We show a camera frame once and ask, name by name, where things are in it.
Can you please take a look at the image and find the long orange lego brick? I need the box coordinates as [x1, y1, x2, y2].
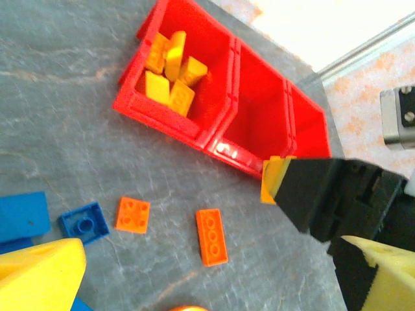
[195, 208, 229, 268]

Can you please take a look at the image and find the long amber lego brick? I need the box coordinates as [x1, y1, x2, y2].
[144, 33, 171, 75]

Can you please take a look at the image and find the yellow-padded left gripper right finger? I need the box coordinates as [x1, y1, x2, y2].
[326, 235, 415, 311]

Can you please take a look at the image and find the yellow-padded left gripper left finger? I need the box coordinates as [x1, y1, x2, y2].
[0, 238, 88, 311]

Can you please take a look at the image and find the yellow sloped lego brick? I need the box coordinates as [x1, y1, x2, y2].
[179, 56, 208, 87]

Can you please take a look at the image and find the orange square lego plate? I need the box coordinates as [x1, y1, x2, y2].
[115, 196, 151, 234]

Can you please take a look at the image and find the orange patterned backdrop cloth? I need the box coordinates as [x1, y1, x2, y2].
[324, 41, 415, 182]

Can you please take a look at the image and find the blue lego brick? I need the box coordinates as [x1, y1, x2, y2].
[0, 190, 52, 244]
[71, 295, 95, 311]
[57, 201, 111, 248]
[0, 237, 34, 256]

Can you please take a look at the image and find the aluminium frame post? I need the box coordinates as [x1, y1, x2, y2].
[316, 11, 415, 86]

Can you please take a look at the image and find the small yellow lego brick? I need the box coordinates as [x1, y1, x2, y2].
[168, 80, 196, 118]
[144, 70, 171, 106]

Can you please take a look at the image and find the long yellow lego brick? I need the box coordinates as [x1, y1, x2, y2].
[164, 30, 187, 82]
[260, 155, 298, 205]

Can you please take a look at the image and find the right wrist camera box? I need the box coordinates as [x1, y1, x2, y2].
[379, 84, 415, 150]

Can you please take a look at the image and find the orange curved lego piece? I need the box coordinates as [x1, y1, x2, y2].
[167, 305, 211, 311]

